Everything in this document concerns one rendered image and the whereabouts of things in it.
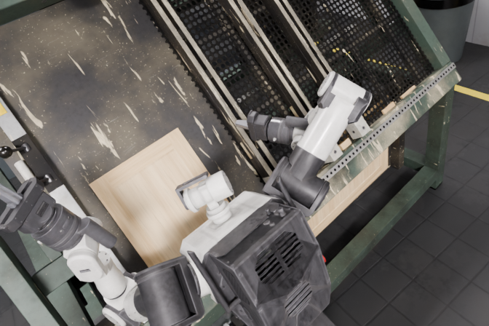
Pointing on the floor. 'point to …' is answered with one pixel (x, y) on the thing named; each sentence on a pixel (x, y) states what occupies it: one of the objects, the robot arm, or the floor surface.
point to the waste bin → (447, 11)
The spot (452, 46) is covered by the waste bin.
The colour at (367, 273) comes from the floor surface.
